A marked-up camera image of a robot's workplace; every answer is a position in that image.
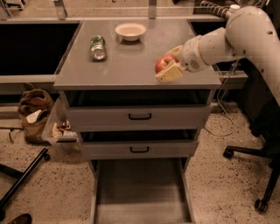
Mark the brown bag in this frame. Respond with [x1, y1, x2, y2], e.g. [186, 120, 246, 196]
[17, 83, 54, 144]

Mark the grey top drawer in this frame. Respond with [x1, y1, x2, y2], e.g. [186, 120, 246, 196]
[60, 89, 213, 131]

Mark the white bowl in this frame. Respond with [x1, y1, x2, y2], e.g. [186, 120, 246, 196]
[115, 23, 146, 41]

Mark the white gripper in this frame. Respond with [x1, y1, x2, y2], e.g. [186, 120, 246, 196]
[155, 35, 208, 83]

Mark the grey drawer cabinet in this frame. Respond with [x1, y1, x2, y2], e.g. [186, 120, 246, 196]
[52, 18, 221, 224]

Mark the black office chair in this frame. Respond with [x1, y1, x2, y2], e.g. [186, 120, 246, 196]
[222, 58, 280, 214]

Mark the grey middle drawer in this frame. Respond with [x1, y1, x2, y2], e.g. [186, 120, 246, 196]
[80, 129, 199, 159]

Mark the white corrugated hose fixture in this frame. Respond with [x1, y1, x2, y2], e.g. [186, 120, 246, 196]
[200, 0, 241, 19]

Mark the green soda can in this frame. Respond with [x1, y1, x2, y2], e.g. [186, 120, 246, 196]
[90, 35, 107, 60]

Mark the brown shoe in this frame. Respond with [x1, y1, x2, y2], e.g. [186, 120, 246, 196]
[8, 213, 32, 224]

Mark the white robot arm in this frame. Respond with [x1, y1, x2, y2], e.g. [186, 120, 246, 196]
[156, 1, 280, 104]

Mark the grey drawer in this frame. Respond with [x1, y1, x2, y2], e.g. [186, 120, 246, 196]
[80, 129, 199, 159]
[60, 89, 213, 131]
[90, 158, 195, 224]

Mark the clear plastic bin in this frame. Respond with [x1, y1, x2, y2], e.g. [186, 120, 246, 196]
[42, 98, 79, 151]

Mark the red apple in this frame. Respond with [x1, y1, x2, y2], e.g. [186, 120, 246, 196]
[155, 54, 178, 74]

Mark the black chair base leg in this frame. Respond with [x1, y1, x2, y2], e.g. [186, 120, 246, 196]
[0, 148, 50, 221]

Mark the grey cable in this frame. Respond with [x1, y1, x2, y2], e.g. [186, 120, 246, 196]
[203, 59, 242, 137]

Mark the grey bottom drawer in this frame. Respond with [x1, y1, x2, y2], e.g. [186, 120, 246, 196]
[90, 158, 195, 224]

